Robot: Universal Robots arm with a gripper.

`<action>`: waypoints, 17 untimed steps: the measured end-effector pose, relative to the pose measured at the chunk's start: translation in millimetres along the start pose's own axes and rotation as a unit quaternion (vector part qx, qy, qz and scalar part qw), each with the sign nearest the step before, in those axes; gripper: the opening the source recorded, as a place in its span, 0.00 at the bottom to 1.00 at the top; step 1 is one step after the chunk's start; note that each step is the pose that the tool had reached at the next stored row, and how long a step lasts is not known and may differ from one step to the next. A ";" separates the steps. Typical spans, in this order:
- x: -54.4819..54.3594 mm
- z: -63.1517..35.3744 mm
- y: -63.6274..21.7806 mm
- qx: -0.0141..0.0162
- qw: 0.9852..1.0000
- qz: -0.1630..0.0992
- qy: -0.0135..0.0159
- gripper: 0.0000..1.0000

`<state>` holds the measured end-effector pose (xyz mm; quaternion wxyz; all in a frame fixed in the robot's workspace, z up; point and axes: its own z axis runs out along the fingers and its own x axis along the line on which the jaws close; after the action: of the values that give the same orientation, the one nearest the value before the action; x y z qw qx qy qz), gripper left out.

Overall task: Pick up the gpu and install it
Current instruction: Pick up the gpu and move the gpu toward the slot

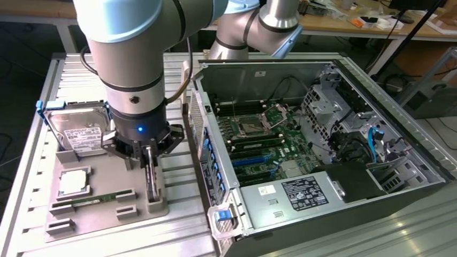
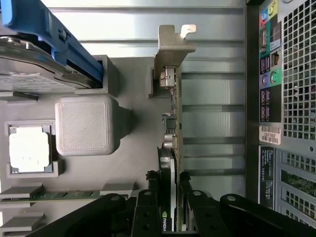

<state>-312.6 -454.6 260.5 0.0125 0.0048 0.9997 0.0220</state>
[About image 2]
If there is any blue disk caddy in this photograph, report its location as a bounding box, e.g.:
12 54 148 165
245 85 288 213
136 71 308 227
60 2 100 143
0 0 104 89

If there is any silver hard disk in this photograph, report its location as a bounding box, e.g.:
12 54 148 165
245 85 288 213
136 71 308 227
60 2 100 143
0 34 92 96

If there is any grey printed parts rack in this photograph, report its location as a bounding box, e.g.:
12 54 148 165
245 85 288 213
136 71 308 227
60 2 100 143
0 55 182 237

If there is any silver cpu chip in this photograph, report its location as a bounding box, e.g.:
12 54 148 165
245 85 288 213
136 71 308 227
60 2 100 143
8 125 54 173

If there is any open black pc case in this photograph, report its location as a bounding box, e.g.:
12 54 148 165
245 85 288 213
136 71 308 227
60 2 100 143
243 0 316 229

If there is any green ram stick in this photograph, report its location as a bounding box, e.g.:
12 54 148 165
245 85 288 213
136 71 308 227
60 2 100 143
0 189 102 202

